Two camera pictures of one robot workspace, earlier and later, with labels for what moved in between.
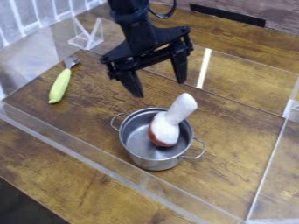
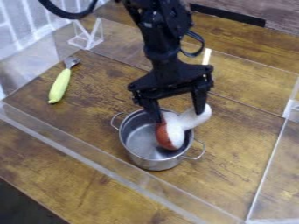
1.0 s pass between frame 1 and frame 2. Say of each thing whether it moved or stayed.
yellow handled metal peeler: stayed
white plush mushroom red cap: moved
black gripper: moved
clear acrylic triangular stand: stayed
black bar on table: stayed
